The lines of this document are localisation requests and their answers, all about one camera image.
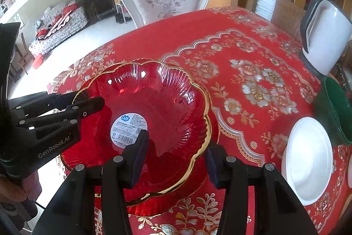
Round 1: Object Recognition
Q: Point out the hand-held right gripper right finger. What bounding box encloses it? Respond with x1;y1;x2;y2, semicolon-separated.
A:
205;142;319;235

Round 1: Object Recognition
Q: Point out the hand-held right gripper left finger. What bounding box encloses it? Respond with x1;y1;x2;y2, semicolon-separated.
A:
32;130;150;235

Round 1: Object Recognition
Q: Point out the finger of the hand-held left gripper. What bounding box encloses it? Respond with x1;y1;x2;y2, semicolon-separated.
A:
8;91;81;115
16;97;106;130

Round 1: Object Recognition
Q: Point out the red glass plate gold rim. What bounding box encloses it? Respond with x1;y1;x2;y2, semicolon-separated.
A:
59;107;220;217

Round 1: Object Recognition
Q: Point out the red glass bowl gold rim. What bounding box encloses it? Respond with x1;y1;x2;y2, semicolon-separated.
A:
72;59;212;207

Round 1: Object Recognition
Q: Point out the white plate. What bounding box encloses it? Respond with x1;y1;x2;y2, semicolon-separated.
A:
281;117;334;206

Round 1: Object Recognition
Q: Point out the person's left hand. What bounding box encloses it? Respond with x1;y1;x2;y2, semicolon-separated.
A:
0;177;28;203

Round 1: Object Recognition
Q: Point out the sofa with floral cover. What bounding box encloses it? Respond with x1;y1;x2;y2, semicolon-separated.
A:
29;1;89;58

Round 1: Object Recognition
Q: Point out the dark wooden cabinet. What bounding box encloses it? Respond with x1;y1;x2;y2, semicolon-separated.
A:
81;0;124;25

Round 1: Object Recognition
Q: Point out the red floral tablecloth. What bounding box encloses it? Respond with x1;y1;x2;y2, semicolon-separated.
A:
47;6;352;235

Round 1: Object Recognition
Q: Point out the green container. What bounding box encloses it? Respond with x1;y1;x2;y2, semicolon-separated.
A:
313;76;352;147

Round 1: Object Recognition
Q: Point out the brown wooden chair back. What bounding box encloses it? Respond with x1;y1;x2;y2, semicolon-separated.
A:
271;0;306;38

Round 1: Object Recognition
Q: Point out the white electric kettle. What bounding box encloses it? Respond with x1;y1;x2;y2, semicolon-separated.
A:
299;0;352;80

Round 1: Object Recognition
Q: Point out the framed wall photo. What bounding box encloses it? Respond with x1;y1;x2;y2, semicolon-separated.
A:
0;0;16;18

